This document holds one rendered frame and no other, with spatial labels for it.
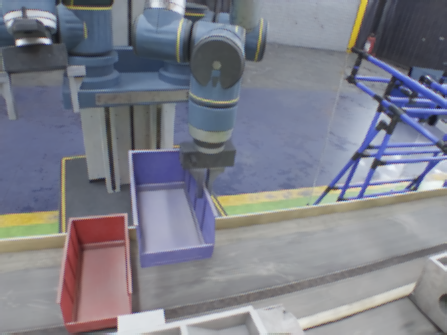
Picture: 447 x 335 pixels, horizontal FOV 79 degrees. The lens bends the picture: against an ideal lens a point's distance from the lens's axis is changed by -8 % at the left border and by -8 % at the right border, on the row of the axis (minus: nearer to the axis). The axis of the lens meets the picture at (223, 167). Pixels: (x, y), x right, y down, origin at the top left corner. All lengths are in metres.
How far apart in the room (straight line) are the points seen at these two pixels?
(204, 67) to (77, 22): 0.82
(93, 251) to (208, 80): 0.78
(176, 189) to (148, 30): 0.50
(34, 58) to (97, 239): 0.66
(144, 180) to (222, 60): 0.52
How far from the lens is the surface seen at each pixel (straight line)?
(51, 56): 0.74
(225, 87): 0.59
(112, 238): 1.14
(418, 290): 1.26
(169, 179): 0.98
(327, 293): 1.15
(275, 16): 11.54
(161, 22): 0.77
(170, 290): 1.03
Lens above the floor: 1.61
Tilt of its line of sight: 32 degrees down
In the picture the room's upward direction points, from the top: 9 degrees clockwise
